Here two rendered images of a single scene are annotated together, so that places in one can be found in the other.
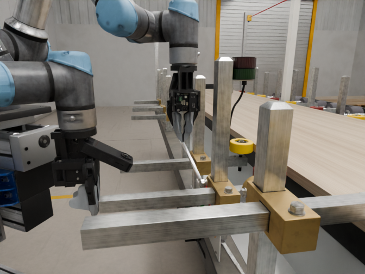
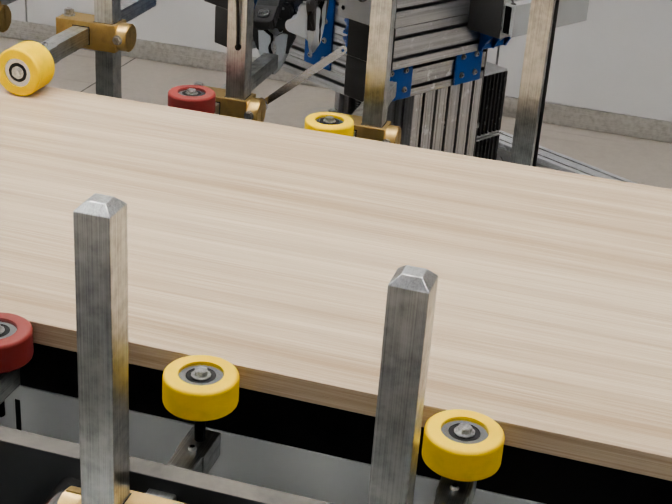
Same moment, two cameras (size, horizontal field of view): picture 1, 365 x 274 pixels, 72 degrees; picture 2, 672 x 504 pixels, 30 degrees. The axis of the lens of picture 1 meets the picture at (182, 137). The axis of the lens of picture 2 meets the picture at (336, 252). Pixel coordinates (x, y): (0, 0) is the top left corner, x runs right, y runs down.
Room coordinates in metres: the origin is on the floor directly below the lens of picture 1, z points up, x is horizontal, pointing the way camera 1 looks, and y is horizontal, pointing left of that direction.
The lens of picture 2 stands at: (1.63, -1.95, 1.60)
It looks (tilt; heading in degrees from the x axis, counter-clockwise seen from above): 26 degrees down; 114
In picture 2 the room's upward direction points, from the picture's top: 4 degrees clockwise
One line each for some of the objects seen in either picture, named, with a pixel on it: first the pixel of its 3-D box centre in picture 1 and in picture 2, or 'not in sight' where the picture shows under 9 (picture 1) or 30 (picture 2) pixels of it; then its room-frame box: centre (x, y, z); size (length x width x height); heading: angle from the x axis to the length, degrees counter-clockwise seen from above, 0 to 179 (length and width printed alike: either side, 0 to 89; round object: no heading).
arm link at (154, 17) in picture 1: (144, 26); not in sight; (0.70, 0.10, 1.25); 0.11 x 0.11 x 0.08; 74
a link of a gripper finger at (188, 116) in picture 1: (189, 127); (301, 28); (0.69, -0.02, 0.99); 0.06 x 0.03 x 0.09; 9
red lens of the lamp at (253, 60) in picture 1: (243, 62); not in sight; (0.62, -0.14, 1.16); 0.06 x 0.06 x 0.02
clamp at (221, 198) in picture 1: (222, 191); (225, 107); (0.59, -0.10, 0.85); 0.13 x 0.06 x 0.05; 9
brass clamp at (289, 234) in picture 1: (274, 207); (96, 32); (0.34, -0.14, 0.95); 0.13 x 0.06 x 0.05; 9
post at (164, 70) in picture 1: (165, 98); not in sight; (2.09, 0.14, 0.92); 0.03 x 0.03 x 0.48; 9
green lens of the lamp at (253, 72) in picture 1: (242, 73); not in sight; (0.62, -0.14, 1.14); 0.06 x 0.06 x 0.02
